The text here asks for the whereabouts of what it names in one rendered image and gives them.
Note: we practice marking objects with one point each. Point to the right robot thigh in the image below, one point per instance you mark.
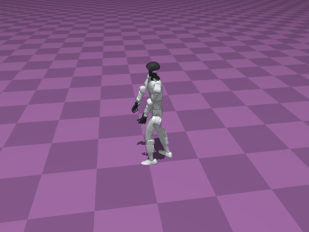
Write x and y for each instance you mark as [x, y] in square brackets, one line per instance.
[160, 131]

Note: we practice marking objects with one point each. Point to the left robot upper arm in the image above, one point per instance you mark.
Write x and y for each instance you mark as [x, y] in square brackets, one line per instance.
[155, 93]

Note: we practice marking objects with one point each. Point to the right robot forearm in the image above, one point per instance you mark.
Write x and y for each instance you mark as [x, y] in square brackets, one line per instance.
[139, 97]

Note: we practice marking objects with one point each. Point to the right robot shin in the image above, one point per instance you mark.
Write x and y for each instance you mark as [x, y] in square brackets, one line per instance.
[164, 142]

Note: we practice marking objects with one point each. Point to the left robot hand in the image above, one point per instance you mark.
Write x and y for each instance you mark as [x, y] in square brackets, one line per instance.
[142, 119]

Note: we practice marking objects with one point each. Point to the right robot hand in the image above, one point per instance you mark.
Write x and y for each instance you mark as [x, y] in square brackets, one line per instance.
[135, 107]

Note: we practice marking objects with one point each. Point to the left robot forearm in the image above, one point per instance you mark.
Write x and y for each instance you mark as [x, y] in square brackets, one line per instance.
[147, 109]

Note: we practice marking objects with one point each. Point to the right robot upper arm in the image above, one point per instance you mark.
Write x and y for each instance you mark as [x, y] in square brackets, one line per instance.
[144, 88]

